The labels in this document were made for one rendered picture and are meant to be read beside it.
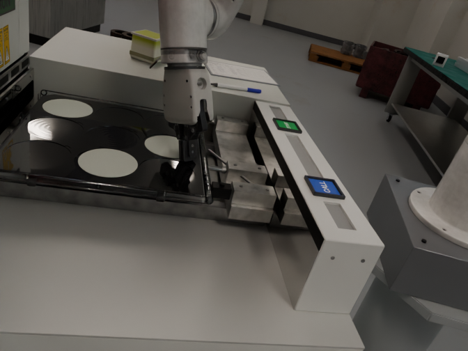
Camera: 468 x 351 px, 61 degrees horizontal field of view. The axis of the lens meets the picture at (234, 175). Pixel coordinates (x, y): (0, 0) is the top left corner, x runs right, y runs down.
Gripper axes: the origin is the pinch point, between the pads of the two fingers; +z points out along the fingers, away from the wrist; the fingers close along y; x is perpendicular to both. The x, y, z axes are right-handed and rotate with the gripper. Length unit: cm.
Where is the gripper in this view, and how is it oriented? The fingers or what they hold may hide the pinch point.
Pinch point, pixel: (188, 150)
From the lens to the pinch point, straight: 77.6
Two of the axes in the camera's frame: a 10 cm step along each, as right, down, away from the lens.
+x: -7.2, 1.8, -6.7
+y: -6.9, -1.7, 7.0
